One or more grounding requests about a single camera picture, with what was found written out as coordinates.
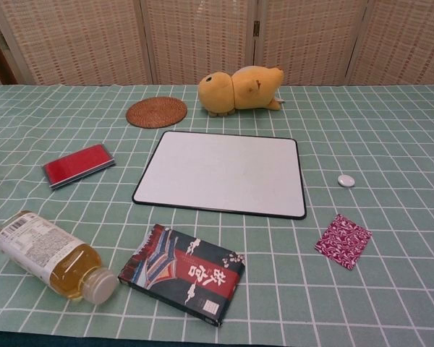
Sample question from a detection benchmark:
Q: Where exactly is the red flat ink pad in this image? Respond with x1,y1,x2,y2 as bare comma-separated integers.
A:
42,142,116,191

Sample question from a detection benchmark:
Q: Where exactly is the green checked tablecloth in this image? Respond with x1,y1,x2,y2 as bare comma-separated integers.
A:
0,84,434,335

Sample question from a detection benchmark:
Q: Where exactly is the dark box with red print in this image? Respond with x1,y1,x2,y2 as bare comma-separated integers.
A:
117,223,246,318

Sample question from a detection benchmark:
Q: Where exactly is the round brown woven coaster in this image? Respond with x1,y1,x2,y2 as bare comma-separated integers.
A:
125,96,188,129

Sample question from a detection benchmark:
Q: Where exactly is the woven bamboo screen panel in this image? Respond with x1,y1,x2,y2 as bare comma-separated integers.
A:
256,0,370,86
345,0,434,86
140,0,265,86
0,0,156,86

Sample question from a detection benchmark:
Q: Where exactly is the yellow plush animal toy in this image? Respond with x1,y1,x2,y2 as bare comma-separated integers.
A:
197,65,286,118

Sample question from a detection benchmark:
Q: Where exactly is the white board black frame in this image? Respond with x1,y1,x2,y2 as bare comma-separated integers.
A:
132,130,307,220

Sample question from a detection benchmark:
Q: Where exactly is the tea bottle with white label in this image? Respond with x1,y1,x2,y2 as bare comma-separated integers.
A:
0,210,119,304

